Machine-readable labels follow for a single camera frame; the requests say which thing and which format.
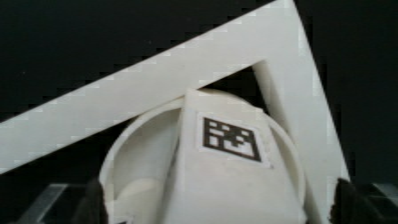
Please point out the white L-shaped fence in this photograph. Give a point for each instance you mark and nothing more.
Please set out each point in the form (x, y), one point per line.
(258, 41)

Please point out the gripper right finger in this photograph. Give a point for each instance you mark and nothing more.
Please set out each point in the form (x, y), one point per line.
(365, 203)

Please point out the white stool leg back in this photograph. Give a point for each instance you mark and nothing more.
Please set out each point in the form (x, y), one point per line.
(232, 188)

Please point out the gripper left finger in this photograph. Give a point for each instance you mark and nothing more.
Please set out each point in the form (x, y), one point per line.
(70, 204)

